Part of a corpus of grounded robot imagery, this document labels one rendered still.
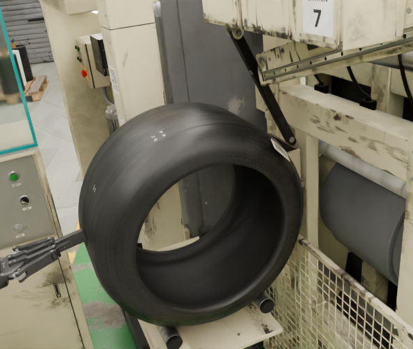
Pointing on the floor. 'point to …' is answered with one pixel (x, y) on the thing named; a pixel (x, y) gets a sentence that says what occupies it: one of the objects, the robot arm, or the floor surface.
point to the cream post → (140, 97)
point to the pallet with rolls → (20, 55)
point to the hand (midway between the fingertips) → (70, 240)
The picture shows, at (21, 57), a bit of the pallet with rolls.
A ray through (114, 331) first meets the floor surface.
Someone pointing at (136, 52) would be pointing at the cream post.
